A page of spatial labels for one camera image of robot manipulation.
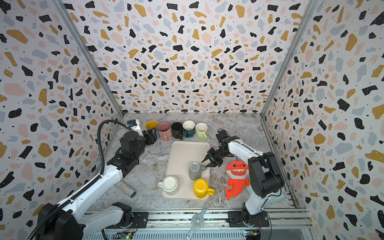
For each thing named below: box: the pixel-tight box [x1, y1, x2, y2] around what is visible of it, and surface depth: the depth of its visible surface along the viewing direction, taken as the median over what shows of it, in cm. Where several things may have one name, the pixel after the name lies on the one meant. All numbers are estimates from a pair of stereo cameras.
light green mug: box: [195, 122, 208, 140], surface depth 104 cm
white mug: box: [157, 176, 178, 195], surface depth 80 cm
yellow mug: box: [193, 178, 215, 199], surface depth 78 cm
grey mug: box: [188, 162, 207, 181], surface depth 85 cm
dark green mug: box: [182, 120, 196, 138], surface depth 103 cm
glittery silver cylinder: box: [114, 181, 137, 198], surface depth 82 cm
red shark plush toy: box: [225, 160, 250, 201], surface depth 84 cm
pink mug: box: [157, 121, 171, 142], surface depth 102 cm
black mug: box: [171, 122, 184, 141], surface depth 105 cm
